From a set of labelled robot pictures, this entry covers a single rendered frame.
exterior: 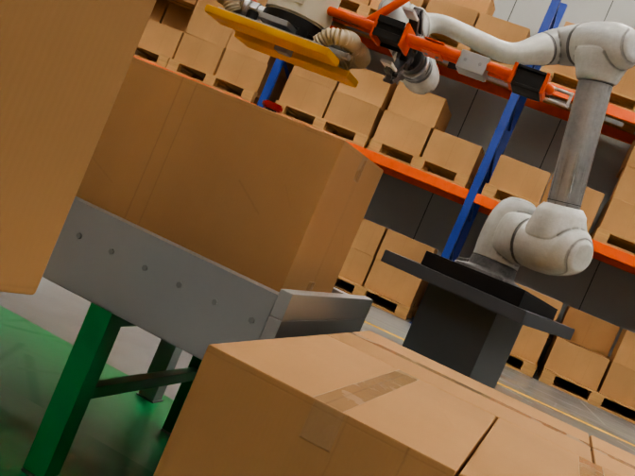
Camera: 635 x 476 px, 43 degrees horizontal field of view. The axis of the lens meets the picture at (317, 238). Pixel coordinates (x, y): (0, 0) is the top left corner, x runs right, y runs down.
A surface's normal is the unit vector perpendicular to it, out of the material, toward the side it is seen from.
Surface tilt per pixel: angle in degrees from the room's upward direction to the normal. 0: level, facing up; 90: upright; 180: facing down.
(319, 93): 90
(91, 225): 90
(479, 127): 90
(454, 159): 90
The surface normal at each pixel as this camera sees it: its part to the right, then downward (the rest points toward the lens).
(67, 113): 0.82, 0.37
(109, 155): -0.29, -0.09
